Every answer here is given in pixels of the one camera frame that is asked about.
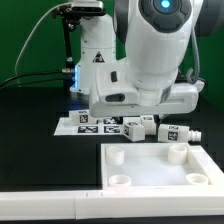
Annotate black cables at base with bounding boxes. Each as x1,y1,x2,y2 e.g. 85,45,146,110
0,68,74,89

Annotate white L-shaped obstacle fence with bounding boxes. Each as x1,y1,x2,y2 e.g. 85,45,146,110
0,145,224,221

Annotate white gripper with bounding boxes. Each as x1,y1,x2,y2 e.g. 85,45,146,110
89,59,205,118

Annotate white camera cable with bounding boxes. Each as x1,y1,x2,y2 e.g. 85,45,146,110
13,1,73,76

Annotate silver camera on stand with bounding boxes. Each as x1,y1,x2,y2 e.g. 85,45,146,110
71,0,104,14

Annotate white square tabletop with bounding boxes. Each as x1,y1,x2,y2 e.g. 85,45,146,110
101,143,224,189

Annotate white marker base sheet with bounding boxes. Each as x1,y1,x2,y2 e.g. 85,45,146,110
54,117,141,136

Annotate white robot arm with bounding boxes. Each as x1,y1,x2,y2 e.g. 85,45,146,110
71,0,224,117

